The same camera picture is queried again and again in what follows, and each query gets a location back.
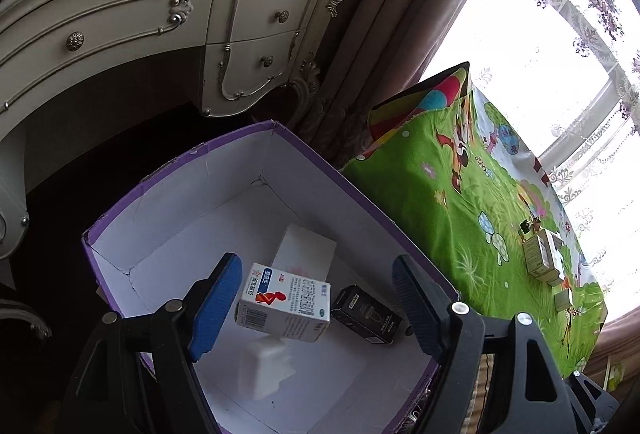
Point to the cream ornate dressing table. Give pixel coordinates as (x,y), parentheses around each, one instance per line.
(125,8)

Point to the green cartoon printed cloth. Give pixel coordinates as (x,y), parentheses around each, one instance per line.
(450,214)

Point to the white cardboard box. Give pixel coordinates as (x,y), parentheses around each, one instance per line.
(557,254)

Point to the purple cardboard box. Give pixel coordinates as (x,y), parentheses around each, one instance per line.
(200,224)

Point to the small black box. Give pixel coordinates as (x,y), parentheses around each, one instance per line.
(365,314)

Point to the small pale box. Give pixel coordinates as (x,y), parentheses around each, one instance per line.
(563,301)

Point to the ornate cream stool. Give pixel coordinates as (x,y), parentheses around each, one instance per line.
(30,314)

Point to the cream cardboard box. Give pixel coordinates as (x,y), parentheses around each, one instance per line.
(537,256)

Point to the white medicine box red figure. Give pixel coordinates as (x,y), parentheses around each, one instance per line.
(290,304)

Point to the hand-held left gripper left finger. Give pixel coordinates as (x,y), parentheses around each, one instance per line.
(215,309)

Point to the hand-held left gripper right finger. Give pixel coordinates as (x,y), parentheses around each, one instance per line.
(415,304)

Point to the sheer lace curtain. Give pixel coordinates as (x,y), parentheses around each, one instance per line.
(550,63)

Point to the plain white box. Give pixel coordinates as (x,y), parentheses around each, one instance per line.
(305,249)

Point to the small white box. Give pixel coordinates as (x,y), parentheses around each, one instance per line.
(265,369)

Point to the white window frame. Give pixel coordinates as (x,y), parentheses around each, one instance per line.
(580,123)

